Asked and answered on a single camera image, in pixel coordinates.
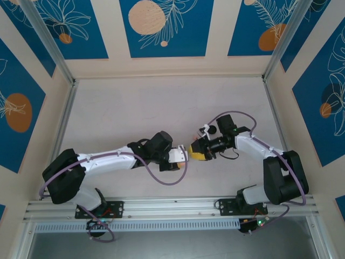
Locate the aluminium table side rail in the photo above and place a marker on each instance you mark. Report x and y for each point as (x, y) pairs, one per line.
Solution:
(66, 108)
(276, 113)

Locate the blue poster white flower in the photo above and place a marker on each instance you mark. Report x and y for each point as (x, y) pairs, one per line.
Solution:
(81, 27)

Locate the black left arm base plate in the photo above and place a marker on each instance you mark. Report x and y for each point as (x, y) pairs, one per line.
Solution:
(118, 209)

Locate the black controller board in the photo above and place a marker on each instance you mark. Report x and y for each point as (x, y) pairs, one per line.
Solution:
(246, 228)
(93, 225)

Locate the blue poster large peach circle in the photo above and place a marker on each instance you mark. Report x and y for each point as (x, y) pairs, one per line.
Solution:
(188, 32)

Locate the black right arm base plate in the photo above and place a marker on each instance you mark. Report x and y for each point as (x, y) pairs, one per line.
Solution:
(226, 206)

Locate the grey metal shelf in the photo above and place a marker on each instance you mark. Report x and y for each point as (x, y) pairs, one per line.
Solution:
(175, 246)

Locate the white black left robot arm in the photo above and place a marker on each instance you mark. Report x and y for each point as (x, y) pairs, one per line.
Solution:
(107, 159)

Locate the blue poster dark circle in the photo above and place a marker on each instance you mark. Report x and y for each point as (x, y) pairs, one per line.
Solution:
(310, 108)

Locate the blue poster orange oval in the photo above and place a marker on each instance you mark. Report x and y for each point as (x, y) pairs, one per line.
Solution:
(16, 81)

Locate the blue poster fern orange circle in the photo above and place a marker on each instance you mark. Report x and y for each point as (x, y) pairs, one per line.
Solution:
(242, 27)

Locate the blue poster dotted peach circle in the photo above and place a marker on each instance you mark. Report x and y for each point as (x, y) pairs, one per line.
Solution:
(341, 206)

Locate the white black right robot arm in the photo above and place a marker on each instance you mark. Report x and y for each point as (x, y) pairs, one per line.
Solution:
(258, 147)

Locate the blue floral wall poster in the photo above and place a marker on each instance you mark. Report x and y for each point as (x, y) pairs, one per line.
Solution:
(304, 27)
(32, 46)

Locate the long aluminium mounting rail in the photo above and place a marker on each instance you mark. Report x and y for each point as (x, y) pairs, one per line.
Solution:
(175, 207)

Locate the aluminium frame post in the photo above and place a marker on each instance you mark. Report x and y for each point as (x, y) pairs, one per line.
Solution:
(49, 40)
(285, 40)

